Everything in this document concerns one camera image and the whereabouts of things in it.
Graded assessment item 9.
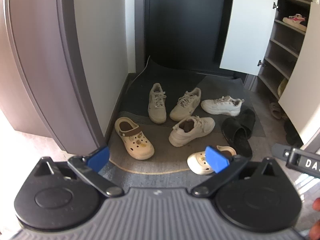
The brown sandal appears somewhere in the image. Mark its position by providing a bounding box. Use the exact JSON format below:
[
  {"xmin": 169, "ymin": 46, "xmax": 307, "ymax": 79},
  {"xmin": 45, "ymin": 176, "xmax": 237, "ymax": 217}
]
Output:
[{"xmin": 269, "ymin": 101, "xmax": 284, "ymax": 120}]

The pink and white sneaker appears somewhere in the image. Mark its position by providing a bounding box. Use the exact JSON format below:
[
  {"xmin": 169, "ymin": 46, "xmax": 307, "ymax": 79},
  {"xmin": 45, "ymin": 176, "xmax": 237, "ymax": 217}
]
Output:
[{"xmin": 282, "ymin": 14, "xmax": 307, "ymax": 32}]

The taupe partition panel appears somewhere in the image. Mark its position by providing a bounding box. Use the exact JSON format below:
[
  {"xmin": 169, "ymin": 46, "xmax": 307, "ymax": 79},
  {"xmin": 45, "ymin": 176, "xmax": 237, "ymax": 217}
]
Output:
[{"xmin": 0, "ymin": 0, "xmax": 109, "ymax": 154}]

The cream clog with charms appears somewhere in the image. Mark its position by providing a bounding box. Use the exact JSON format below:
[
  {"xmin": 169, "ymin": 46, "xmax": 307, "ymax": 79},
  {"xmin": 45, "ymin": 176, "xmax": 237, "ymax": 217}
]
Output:
[
  {"xmin": 114, "ymin": 117, "xmax": 155, "ymax": 160},
  {"xmin": 187, "ymin": 145, "xmax": 237, "ymax": 175}
]

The dark front door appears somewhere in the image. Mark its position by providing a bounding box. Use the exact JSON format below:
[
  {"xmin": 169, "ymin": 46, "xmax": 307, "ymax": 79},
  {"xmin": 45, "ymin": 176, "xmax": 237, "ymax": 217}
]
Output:
[{"xmin": 144, "ymin": 0, "xmax": 237, "ymax": 77}]

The off-white low-top sneaker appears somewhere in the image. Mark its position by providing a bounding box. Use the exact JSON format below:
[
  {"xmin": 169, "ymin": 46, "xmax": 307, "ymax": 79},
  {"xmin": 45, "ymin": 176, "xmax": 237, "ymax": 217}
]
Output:
[
  {"xmin": 169, "ymin": 87, "xmax": 202, "ymax": 122},
  {"xmin": 148, "ymin": 82, "xmax": 167, "ymax": 124}
]

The white chunky sneaker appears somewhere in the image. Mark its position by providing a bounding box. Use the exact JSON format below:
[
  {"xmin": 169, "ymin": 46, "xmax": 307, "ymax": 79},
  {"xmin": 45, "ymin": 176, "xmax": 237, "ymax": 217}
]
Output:
[
  {"xmin": 168, "ymin": 115, "xmax": 216, "ymax": 147},
  {"xmin": 201, "ymin": 95, "xmax": 245, "ymax": 117}
]

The black slide sandal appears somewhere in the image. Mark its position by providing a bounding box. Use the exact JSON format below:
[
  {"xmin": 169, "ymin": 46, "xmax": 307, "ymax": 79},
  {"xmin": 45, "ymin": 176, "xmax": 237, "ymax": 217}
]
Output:
[
  {"xmin": 235, "ymin": 108, "xmax": 256, "ymax": 139},
  {"xmin": 221, "ymin": 117, "xmax": 253, "ymax": 158}
]

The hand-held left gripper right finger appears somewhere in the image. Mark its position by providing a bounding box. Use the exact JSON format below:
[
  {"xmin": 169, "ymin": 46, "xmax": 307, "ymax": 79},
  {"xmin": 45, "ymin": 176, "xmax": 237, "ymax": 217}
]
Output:
[{"xmin": 191, "ymin": 146, "xmax": 285, "ymax": 197}]

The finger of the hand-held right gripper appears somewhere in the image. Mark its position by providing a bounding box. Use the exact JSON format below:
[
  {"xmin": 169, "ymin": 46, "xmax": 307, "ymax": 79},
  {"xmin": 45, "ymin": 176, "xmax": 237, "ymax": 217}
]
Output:
[{"xmin": 271, "ymin": 142, "xmax": 294, "ymax": 160}]

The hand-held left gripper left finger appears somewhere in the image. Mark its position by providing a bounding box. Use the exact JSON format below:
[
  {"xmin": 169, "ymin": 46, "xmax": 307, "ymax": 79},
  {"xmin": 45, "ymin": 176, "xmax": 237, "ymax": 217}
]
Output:
[{"xmin": 32, "ymin": 145, "xmax": 125, "ymax": 197}]

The dark shoe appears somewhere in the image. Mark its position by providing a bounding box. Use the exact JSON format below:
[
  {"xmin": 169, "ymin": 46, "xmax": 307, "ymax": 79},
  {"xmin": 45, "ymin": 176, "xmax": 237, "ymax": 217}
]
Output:
[{"xmin": 284, "ymin": 120, "xmax": 304, "ymax": 145}]

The grey mat with gold line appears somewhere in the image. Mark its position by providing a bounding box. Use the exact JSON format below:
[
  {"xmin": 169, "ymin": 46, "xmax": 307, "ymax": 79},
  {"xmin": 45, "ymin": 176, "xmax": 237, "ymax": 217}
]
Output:
[{"xmin": 99, "ymin": 119, "xmax": 254, "ymax": 189}]

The person's right hand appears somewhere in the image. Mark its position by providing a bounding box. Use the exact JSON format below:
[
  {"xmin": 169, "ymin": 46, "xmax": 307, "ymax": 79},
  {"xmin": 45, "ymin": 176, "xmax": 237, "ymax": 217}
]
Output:
[{"xmin": 311, "ymin": 197, "xmax": 320, "ymax": 233}]

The shoe cabinet with shelves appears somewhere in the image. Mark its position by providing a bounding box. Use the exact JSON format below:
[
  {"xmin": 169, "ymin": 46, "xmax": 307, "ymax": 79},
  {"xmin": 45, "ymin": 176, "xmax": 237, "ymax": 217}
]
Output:
[{"xmin": 257, "ymin": 0, "xmax": 320, "ymax": 100}]

